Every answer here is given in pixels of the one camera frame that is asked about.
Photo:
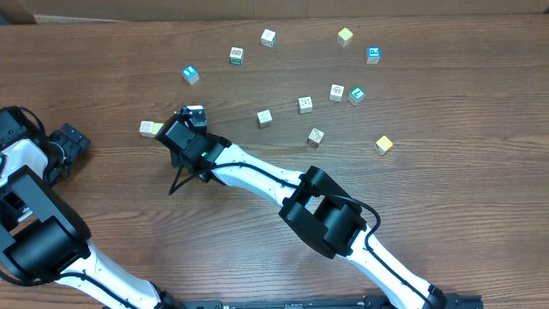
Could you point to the red edged picture block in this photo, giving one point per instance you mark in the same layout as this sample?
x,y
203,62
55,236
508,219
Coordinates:
x,y
315,137

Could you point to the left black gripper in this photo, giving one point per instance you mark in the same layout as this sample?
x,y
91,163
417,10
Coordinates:
x,y
71,142

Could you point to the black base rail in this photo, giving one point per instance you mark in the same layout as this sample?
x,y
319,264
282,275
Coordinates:
x,y
455,301

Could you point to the yellow block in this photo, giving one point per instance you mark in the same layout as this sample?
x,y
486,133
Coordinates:
x,y
156,128
383,145
344,37

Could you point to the white picture block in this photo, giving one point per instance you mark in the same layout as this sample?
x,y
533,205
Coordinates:
x,y
305,105
336,93

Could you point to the white block top centre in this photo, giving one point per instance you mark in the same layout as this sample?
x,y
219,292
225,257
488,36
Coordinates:
x,y
268,38

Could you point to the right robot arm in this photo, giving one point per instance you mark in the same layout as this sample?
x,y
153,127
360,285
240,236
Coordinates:
x,y
313,205

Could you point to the cardboard back wall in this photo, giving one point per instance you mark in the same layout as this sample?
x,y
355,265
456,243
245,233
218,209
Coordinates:
x,y
35,11

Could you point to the blue block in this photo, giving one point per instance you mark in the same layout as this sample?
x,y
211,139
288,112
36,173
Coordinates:
x,y
190,74
373,55

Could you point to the red letter white block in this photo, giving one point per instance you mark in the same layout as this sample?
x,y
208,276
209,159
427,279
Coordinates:
x,y
147,129

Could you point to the plain white block centre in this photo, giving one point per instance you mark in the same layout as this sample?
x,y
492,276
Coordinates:
x,y
264,119

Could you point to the blue top block far left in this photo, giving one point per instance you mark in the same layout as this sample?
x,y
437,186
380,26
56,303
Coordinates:
x,y
190,74

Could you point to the white picture block right centre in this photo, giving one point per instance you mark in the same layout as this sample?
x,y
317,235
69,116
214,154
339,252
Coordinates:
x,y
336,93

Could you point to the blue top block upper right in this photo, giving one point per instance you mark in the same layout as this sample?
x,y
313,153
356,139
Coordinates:
x,y
373,55

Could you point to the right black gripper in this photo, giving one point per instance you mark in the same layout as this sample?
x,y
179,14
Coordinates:
x,y
180,160

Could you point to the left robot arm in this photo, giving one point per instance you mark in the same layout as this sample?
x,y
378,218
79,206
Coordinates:
x,y
43,239

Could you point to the green seven block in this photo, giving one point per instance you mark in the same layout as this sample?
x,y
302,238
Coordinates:
x,y
356,95

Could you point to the green letter block upper left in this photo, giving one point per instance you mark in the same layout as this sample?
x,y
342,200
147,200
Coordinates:
x,y
236,56

